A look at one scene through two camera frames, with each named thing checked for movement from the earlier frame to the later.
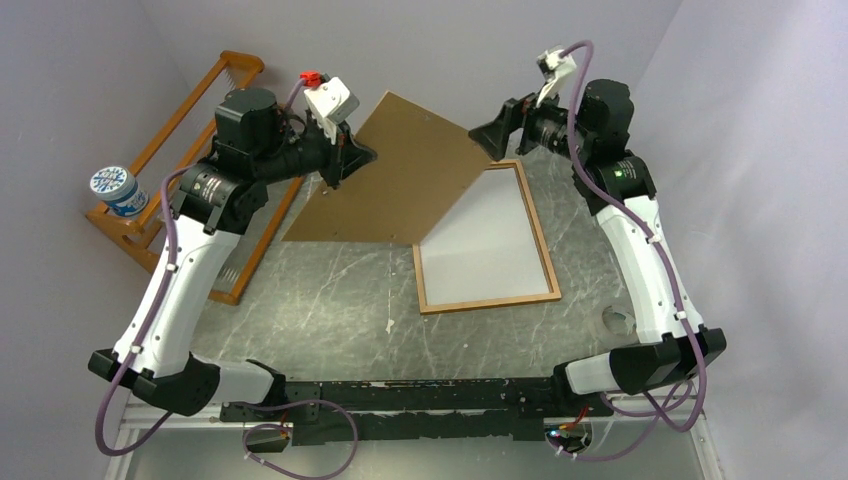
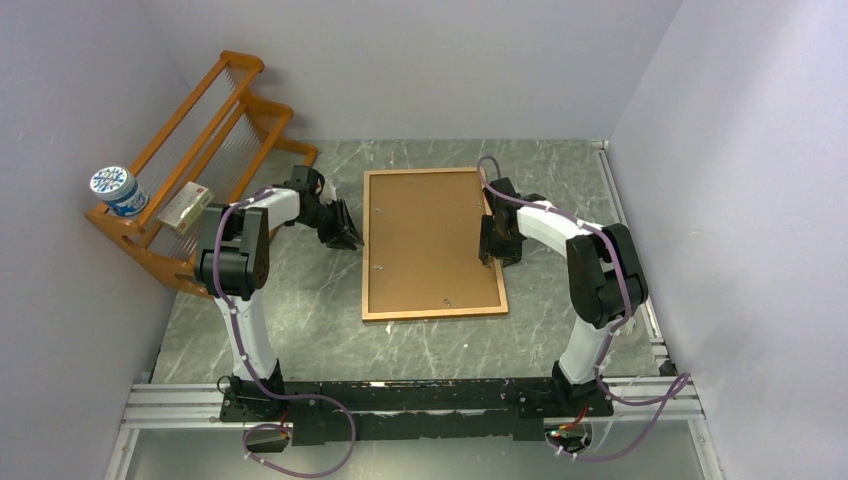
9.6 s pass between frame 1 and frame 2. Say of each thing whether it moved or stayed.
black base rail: stayed
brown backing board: moved
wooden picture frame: moved
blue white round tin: stayed
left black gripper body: moved
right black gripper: moved
